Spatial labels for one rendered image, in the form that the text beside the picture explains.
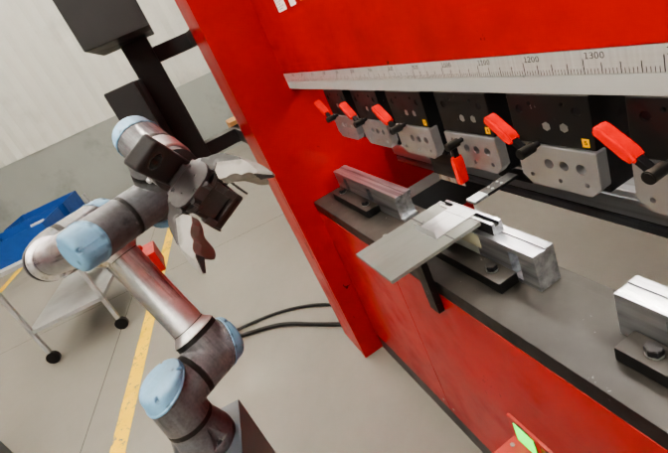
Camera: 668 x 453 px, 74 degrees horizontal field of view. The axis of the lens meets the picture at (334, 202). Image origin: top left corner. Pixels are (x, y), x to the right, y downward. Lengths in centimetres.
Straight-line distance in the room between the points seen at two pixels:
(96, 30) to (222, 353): 124
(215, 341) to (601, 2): 100
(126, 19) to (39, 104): 662
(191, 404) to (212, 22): 125
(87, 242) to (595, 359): 86
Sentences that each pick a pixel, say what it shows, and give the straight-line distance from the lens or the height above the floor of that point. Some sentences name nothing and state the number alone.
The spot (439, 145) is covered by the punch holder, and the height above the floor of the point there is 121.
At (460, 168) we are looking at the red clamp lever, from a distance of 94.
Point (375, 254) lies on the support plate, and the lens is 112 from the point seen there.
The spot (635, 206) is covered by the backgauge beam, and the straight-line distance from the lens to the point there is 116.
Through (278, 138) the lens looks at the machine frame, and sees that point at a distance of 181.
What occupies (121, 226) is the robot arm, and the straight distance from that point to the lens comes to 78.
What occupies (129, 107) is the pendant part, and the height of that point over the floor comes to 152.
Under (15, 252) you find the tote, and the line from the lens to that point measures 400.
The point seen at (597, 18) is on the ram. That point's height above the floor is 144.
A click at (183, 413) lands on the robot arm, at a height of 93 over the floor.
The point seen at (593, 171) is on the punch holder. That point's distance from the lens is 75.
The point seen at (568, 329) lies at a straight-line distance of 99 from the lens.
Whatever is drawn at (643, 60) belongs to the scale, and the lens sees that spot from 64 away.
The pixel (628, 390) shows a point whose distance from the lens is 90.
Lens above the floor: 158
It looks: 23 degrees down
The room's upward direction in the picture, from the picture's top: 24 degrees counter-clockwise
